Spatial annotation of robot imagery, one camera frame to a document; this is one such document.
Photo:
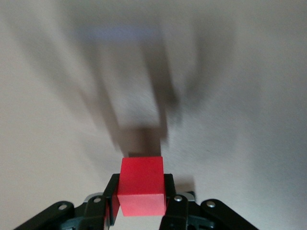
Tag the red cube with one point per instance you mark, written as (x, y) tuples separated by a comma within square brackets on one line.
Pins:
[(142, 187)]

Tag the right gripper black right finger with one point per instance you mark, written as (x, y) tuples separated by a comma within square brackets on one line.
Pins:
[(180, 213)]

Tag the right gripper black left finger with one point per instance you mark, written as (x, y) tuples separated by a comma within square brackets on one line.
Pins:
[(93, 213)]

